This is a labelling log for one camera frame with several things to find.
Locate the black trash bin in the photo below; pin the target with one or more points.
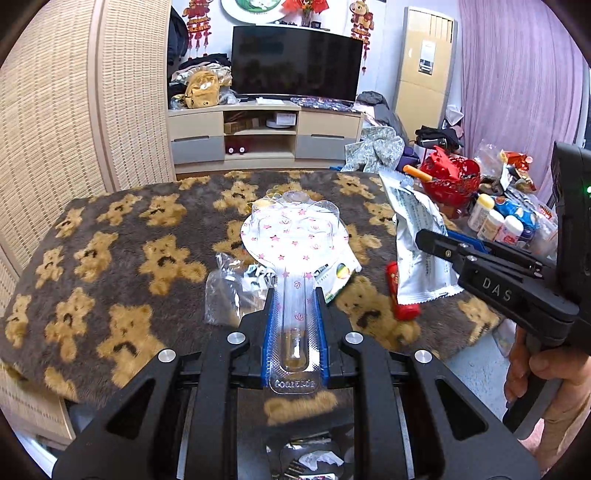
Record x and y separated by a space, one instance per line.
328 454

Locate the white green snack wrapper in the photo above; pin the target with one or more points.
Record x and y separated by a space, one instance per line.
336 270

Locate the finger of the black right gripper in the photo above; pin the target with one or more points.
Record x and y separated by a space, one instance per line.
475 243
502 259

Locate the clear plastic bag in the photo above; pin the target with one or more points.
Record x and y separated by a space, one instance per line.
235 289

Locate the red candy tube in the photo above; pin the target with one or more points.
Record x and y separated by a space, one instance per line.
402 310

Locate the yellow plush backpack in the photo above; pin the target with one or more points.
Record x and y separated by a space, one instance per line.
202 90

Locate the person's right hand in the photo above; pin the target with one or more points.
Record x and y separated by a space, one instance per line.
570 365

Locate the beige standing air conditioner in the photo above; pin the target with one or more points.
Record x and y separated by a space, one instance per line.
426 68

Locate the white supplement bottle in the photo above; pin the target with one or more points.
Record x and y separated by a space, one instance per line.
484 204

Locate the grey patterned cloth pile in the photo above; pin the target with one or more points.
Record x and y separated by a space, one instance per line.
379 147

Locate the red plastic basket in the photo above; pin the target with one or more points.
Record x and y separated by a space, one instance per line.
455 179

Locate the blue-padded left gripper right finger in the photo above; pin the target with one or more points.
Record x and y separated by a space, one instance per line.
322 340

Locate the clear flower-print blister pack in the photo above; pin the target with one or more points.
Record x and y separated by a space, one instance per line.
291 235

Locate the brown teddy bear blanket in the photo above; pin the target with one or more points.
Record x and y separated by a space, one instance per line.
119 276

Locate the beige TV cabinet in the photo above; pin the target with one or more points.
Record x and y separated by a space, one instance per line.
252 136

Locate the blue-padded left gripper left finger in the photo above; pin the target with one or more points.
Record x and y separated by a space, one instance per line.
271 338

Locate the woven rattan folding screen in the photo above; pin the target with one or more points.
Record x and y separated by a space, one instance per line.
83 114

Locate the purple curtain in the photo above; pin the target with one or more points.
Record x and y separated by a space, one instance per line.
522 81

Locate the black flat television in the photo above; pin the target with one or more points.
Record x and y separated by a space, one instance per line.
294 62

